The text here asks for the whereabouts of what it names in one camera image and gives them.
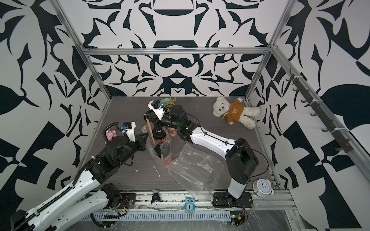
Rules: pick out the pale milk tea cup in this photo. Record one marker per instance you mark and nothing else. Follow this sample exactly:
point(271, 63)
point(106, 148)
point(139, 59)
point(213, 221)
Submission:
point(172, 131)

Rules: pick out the red milk tea cup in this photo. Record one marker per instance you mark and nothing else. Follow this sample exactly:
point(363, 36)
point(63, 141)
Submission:
point(163, 154)
point(159, 135)

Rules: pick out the clear plastic carrier bag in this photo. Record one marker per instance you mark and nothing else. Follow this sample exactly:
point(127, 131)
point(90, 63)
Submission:
point(149, 145)

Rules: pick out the blue owl figure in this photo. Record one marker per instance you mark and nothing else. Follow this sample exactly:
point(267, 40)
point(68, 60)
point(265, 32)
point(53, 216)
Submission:
point(189, 206)

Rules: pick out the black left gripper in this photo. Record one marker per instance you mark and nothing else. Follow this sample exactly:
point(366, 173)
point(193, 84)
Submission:
point(142, 141)

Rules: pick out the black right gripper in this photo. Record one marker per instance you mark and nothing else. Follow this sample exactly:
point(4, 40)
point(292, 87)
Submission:
point(149, 114)

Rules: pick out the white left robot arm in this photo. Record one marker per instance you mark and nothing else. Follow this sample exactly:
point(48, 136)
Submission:
point(87, 193)

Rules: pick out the pink plush toy figure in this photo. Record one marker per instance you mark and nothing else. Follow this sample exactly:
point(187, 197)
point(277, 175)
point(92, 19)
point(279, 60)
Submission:
point(110, 134)

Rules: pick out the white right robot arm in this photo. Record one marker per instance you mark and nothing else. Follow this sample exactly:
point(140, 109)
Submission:
point(240, 157)

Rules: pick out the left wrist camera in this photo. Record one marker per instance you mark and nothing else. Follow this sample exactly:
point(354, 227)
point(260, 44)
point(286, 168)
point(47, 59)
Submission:
point(128, 128)

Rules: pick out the paper straw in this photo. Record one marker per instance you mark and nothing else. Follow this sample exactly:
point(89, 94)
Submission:
point(151, 132)

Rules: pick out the bundle of paper straws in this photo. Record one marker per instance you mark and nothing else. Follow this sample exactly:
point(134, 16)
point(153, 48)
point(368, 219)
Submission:
point(173, 101)

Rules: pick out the green straw holder cup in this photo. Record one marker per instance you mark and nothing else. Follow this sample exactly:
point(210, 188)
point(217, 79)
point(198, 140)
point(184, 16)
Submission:
point(166, 102)

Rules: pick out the white alarm clock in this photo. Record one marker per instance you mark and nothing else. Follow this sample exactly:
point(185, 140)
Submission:
point(263, 188)

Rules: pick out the white teddy bear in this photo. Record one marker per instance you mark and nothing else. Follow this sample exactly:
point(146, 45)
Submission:
point(235, 112)

